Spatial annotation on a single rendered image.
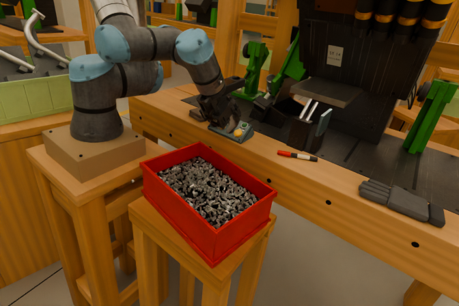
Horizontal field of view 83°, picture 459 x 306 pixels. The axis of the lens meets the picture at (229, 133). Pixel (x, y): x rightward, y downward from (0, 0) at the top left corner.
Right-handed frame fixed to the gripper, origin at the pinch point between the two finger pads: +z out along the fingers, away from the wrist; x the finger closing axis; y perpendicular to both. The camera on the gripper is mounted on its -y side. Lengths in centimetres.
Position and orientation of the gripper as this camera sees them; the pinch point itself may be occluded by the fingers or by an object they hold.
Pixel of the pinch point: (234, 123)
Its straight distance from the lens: 85.1
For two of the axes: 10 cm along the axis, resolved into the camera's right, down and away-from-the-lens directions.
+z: 2.5, 5.4, 8.0
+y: -5.5, 7.6, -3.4
